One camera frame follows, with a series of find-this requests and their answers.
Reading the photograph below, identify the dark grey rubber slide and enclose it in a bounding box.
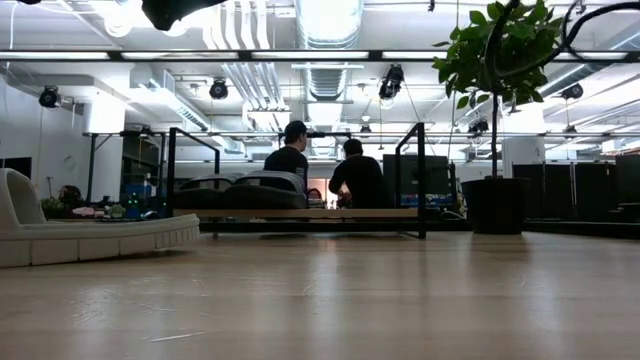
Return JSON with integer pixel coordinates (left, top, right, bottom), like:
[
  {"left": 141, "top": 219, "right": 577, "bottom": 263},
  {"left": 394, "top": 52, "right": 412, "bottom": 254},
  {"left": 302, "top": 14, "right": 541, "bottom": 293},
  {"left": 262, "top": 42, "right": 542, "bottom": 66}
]
[
  {"left": 223, "top": 169, "right": 308, "bottom": 210},
  {"left": 174, "top": 173, "right": 244, "bottom": 210}
]

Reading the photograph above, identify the white rubber slide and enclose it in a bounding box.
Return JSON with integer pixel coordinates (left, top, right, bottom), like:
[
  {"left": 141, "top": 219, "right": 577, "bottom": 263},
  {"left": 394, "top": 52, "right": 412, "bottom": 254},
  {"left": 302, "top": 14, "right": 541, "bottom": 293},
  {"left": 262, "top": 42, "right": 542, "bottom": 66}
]
[{"left": 0, "top": 168, "right": 201, "bottom": 269}]

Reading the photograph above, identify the person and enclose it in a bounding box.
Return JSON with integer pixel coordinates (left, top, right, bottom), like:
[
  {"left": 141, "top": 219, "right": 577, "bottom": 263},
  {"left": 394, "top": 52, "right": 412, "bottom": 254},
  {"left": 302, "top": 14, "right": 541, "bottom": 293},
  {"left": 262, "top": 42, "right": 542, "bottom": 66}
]
[
  {"left": 328, "top": 138, "right": 394, "bottom": 210},
  {"left": 263, "top": 119, "right": 310, "bottom": 194}
]

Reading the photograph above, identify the black monitor back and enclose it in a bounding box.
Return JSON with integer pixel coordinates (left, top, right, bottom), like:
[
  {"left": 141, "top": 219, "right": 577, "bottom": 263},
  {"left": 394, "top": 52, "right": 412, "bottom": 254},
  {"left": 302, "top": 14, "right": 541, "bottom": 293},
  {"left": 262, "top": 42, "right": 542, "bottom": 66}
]
[{"left": 382, "top": 154, "right": 451, "bottom": 209}]

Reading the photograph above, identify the green potted plant black pot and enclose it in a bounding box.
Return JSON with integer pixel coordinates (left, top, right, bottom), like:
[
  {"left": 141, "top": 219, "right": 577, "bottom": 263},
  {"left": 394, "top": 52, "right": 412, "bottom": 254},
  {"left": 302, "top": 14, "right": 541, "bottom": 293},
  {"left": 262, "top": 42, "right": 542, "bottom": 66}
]
[{"left": 432, "top": 0, "right": 564, "bottom": 235}]

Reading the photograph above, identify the silver ceiling air duct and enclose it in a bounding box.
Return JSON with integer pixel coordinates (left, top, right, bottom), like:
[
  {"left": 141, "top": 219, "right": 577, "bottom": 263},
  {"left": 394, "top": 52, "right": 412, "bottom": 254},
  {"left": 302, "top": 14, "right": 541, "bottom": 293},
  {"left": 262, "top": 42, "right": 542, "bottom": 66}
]
[{"left": 294, "top": 0, "right": 365, "bottom": 101}]

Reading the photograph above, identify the wooden shelf black metal frame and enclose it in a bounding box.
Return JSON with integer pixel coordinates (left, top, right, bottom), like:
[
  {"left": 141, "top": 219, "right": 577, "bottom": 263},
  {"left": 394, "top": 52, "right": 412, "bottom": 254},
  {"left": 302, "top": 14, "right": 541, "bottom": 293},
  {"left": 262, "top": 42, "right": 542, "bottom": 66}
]
[{"left": 166, "top": 122, "right": 428, "bottom": 240}]

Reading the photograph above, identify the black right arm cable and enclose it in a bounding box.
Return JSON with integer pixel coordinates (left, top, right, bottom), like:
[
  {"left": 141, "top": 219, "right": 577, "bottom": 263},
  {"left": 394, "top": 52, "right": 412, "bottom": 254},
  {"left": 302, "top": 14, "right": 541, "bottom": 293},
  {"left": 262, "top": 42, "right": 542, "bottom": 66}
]
[{"left": 483, "top": 0, "right": 640, "bottom": 79}]

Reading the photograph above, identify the black partition wall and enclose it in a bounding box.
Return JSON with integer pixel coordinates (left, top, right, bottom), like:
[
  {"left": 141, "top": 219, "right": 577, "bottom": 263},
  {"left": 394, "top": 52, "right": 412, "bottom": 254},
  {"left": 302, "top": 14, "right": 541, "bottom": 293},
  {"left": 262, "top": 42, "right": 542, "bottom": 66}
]
[{"left": 512, "top": 154, "right": 640, "bottom": 224}]

